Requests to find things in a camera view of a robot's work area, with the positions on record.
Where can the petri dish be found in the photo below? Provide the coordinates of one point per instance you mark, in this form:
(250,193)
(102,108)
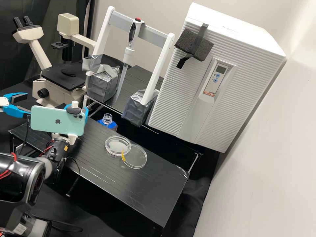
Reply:
(117,145)

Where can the blue bottle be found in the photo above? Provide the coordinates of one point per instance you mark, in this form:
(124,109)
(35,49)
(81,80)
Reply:
(108,123)

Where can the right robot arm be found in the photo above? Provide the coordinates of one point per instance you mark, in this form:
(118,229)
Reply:
(23,170)

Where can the white pipette stand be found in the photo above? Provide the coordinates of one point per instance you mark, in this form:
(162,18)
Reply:
(155,74)

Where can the white incubator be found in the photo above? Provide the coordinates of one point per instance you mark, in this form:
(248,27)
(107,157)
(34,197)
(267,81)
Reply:
(237,27)

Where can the black platform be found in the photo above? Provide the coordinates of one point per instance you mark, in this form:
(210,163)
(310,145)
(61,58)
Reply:
(128,172)
(135,81)

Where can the incubator door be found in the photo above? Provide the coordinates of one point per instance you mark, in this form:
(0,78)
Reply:
(187,98)

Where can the right wrist camera phone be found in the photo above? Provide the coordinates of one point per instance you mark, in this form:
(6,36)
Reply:
(54,121)

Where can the petri dish lid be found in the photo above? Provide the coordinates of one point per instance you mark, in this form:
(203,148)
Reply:
(135,158)

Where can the pipette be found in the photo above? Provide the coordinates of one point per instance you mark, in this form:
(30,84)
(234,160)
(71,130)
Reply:
(128,53)

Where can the cream microscope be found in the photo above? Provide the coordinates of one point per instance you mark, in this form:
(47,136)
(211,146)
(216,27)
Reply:
(53,81)

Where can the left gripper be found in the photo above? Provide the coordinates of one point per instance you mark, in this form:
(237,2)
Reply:
(3,101)

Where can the grey taped block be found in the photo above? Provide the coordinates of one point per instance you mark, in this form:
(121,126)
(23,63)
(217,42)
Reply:
(102,84)
(134,111)

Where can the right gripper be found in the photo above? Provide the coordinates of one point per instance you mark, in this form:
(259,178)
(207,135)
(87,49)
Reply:
(72,139)

